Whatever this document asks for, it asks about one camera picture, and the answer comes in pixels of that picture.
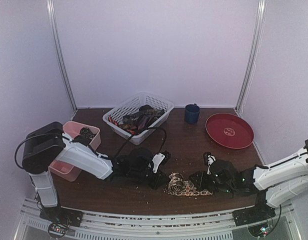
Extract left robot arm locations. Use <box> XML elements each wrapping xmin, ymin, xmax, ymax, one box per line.
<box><xmin>14</xmin><ymin>121</ymin><xmax>170</xmax><ymax>222</ymax></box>

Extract left frame post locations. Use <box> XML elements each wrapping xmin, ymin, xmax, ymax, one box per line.
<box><xmin>46</xmin><ymin>0</ymin><xmax>78</xmax><ymax>111</ymax></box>

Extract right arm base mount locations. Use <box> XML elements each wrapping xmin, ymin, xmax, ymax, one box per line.
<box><xmin>232</xmin><ymin>206</ymin><xmax>276</xmax><ymax>227</ymax></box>

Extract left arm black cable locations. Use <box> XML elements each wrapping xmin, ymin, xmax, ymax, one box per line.
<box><xmin>15</xmin><ymin>127</ymin><xmax>168</xmax><ymax>173</ymax></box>

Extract pink compartment organizer box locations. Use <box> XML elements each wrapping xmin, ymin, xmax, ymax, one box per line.
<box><xmin>48</xmin><ymin>120</ymin><xmax>101</xmax><ymax>182</ymax></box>

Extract aluminium front rail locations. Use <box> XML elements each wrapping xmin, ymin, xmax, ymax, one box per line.
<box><xmin>13</xmin><ymin>198</ymin><xmax>302</xmax><ymax>240</ymax></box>

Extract dark ties in basket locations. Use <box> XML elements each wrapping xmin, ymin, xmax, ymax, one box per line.
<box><xmin>108</xmin><ymin>104</ymin><xmax>165</xmax><ymax>135</ymax></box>

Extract frame post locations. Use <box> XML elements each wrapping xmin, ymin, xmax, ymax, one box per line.
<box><xmin>235</xmin><ymin>0</ymin><xmax>267</xmax><ymax>116</ymax></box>
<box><xmin>46</xmin><ymin>0</ymin><xmax>78</xmax><ymax>111</ymax></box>

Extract paisley patterned tie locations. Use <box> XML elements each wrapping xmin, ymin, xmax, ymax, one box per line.
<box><xmin>167</xmin><ymin>172</ymin><xmax>213</xmax><ymax>197</ymax></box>

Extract right frame post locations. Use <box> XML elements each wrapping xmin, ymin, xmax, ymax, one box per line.
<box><xmin>235</xmin><ymin>0</ymin><xmax>267</xmax><ymax>116</ymax></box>

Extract red round plate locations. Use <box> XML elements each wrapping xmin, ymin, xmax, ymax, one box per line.
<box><xmin>205</xmin><ymin>113</ymin><xmax>254</xmax><ymax>150</ymax></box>

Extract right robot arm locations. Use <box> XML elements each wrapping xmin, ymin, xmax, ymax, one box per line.
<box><xmin>189</xmin><ymin>139</ymin><xmax>308</xmax><ymax>221</ymax></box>

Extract rolled dark tie in organizer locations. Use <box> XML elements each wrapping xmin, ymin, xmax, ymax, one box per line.
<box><xmin>73</xmin><ymin>127</ymin><xmax>96</xmax><ymax>146</ymax></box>

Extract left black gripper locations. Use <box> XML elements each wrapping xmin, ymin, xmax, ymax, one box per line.
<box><xmin>129</xmin><ymin>168</ymin><xmax>171</xmax><ymax>191</ymax></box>

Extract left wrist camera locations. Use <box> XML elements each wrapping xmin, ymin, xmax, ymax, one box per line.
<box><xmin>152</xmin><ymin>151</ymin><xmax>171</xmax><ymax>174</ymax></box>

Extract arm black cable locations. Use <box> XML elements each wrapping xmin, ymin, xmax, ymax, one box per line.
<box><xmin>267</xmin><ymin>204</ymin><xmax>283</xmax><ymax>233</ymax></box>
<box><xmin>15</xmin><ymin>127</ymin><xmax>168</xmax><ymax>173</ymax></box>

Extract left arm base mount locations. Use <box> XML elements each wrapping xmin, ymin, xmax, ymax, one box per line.
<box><xmin>39</xmin><ymin>207</ymin><xmax>83</xmax><ymax>227</ymax></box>

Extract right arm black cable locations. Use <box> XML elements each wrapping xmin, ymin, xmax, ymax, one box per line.
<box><xmin>267</xmin><ymin>204</ymin><xmax>283</xmax><ymax>233</ymax></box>

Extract dark blue mug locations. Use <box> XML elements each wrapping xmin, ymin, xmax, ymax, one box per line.
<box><xmin>184</xmin><ymin>103</ymin><xmax>200</xmax><ymax>124</ymax></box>

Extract white perforated plastic basket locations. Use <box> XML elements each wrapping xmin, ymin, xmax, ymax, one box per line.
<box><xmin>102</xmin><ymin>92</ymin><xmax>174</xmax><ymax>145</ymax></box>

